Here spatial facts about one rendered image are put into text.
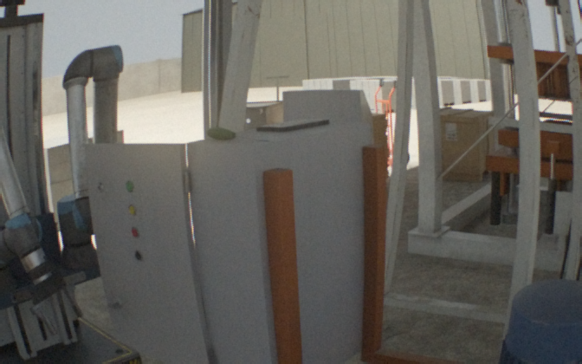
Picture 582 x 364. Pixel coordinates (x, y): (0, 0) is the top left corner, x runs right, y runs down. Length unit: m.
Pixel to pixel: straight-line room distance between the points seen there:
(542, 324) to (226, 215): 0.71
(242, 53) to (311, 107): 2.79
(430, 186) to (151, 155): 3.13
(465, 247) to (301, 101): 1.66
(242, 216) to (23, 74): 1.37
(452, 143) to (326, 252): 5.71
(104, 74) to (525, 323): 1.65
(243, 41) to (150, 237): 0.70
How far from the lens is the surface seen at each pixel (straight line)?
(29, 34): 2.24
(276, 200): 1.14
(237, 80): 1.78
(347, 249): 1.41
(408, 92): 2.69
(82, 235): 2.18
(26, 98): 2.24
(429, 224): 4.32
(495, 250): 4.12
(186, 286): 1.35
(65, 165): 5.77
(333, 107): 4.49
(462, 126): 6.93
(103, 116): 2.08
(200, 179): 1.25
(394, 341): 3.05
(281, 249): 1.16
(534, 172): 1.35
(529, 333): 0.89
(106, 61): 2.04
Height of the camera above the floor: 1.40
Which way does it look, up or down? 12 degrees down
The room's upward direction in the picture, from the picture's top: 3 degrees counter-clockwise
